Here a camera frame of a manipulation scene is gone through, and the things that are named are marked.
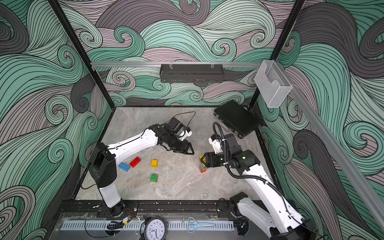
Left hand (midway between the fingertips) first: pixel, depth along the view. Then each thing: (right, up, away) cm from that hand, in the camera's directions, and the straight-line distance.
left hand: (190, 151), depth 78 cm
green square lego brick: (-20, -15, +3) cm, 26 cm away
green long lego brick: (+7, -9, +1) cm, 12 cm away
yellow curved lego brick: (+6, -2, -9) cm, 11 cm away
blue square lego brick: (+6, -9, +1) cm, 11 cm away
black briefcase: (+36, +18, +32) cm, 52 cm away
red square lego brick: (+7, -14, +8) cm, 17 cm away
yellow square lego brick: (-21, -9, +7) cm, 24 cm away
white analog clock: (-16, -32, -12) cm, 38 cm away
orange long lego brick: (+8, -10, +2) cm, 13 cm away
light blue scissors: (+1, -32, -9) cm, 34 cm away
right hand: (+8, -3, -5) cm, 10 cm away
